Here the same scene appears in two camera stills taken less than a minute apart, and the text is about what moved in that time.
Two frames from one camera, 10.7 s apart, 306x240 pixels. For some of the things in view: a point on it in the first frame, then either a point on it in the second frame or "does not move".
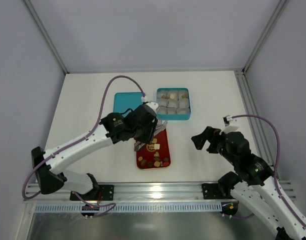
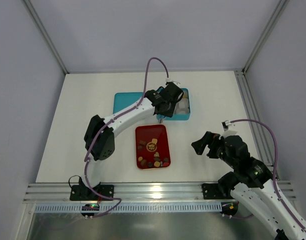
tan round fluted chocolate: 157,163 does not move
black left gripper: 150,132 to 165,110
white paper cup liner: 183,110 does not move
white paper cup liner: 183,103 does not move
